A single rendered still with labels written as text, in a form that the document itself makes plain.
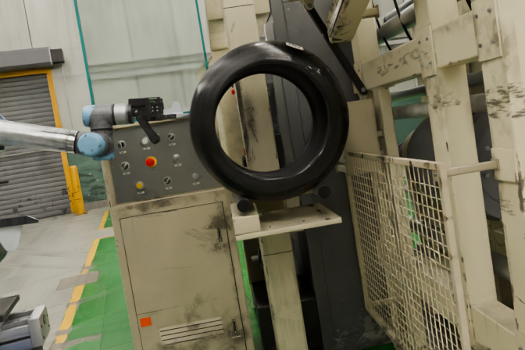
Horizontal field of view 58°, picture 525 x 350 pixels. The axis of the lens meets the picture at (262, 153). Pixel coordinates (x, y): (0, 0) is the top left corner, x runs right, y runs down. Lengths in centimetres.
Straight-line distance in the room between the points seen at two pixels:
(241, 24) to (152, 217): 95
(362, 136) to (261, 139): 42
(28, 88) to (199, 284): 920
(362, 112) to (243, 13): 63
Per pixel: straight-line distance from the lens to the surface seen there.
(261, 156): 197
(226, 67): 160
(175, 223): 224
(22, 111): 1112
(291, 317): 213
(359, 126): 197
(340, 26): 186
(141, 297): 235
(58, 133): 161
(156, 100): 168
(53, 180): 1102
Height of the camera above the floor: 115
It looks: 3 degrees down
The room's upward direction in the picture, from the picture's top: 9 degrees counter-clockwise
